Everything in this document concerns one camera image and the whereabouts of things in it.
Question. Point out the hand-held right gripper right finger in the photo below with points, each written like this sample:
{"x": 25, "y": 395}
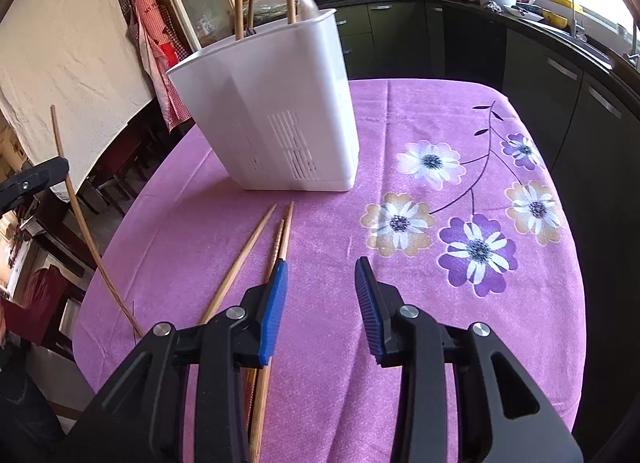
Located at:
{"x": 367, "y": 308}

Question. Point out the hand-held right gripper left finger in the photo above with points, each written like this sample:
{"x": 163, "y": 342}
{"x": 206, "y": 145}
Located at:
{"x": 274, "y": 313}

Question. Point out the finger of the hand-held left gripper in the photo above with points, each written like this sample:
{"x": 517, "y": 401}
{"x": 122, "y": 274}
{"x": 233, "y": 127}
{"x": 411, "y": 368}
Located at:
{"x": 30, "y": 180}

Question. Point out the brown wooden chopstick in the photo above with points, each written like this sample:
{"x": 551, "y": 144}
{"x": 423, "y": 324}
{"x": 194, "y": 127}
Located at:
{"x": 277, "y": 248}
{"x": 76, "y": 203}
{"x": 287, "y": 228}
{"x": 239, "y": 263}

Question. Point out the white plastic utensil holder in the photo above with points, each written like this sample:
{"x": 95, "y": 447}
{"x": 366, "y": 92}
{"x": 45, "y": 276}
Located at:
{"x": 260, "y": 108}

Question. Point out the black plastic fork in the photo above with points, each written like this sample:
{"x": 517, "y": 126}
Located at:
{"x": 251, "y": 32}

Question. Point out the clear plastic spoon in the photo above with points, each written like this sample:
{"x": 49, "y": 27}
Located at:
{"x": 307, "y": 7}

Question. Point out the dark wooden chair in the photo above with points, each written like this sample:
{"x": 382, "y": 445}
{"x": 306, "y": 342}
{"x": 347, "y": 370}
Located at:
{"x": 120, "y": 163}

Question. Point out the purple floral tablecloth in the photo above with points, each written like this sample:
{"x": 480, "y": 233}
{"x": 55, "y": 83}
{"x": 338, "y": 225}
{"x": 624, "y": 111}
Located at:
{"x": 325, "y": 393}

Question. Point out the red chair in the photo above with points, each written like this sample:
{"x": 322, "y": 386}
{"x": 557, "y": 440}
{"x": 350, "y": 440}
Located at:
{"x": 40, "y": 298}

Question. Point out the white hanging cloth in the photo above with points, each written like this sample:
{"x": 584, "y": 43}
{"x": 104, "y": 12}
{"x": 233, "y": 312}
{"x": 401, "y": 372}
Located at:
{"x": 65, "y": 43}

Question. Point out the red checked apron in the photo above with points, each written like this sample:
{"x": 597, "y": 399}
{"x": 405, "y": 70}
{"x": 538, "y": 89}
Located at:
{"x": 155, "y": 43}

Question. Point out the dark base cabinet row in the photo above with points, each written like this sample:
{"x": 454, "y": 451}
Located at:
{"x": 550, "y": 108}

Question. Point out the green base cabinet with drawers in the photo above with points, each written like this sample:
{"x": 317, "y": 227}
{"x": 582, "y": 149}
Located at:
{"x": 380, "y": 33}

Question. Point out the clear plastic bag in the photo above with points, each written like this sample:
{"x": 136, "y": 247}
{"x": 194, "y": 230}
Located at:
{"x": 272, "y": 12}

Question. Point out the crumpled foil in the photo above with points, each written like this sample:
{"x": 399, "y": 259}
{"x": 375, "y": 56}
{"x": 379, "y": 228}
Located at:
{"x": 492, "y": 6}

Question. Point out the black kitchen countertop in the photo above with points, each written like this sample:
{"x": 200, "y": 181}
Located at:
{"x": 530, "y": 23}

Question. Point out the small white bowl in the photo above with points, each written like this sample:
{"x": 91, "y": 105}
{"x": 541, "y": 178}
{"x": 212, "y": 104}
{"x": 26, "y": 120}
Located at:
{"x": 522, "y": 11}

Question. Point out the yellow bowl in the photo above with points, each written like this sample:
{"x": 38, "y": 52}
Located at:
{"x": 555, "y": 18}

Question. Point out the steel sink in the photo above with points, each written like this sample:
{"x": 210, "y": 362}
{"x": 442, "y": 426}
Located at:
{"x": 595, "y": 43}

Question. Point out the small steel faucet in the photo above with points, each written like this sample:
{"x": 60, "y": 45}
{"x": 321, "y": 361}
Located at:
{"x": 572, "y": 13}

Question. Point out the tall steel faucet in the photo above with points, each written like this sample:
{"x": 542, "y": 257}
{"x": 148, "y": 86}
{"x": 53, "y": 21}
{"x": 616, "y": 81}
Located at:
{"x": 635, "y": 43}

